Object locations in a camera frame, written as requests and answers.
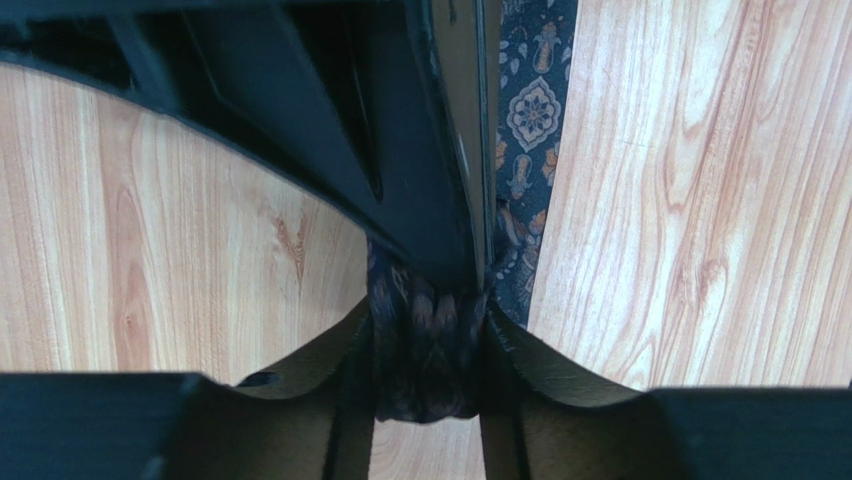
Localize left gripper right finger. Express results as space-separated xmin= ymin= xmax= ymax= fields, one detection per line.
xmin=480 ymin=301 xmax=653 ymax=479

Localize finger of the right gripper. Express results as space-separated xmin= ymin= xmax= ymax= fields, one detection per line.
xmin=431 ymin=1 xmax=501 ymax=287
xmin=183 ymin=1 xmax=480 ymax=288

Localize dark paisley tie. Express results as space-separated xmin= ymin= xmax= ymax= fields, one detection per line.
xmin=367 ymin=1 xmax=578 ymax=424

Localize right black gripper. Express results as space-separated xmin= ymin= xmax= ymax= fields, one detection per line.
xmin=1 ymin=1 xmax=413 ymax=134

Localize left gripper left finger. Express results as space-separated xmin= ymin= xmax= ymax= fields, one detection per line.
xmin=199 ymin=300 xmax=373 ymax=479

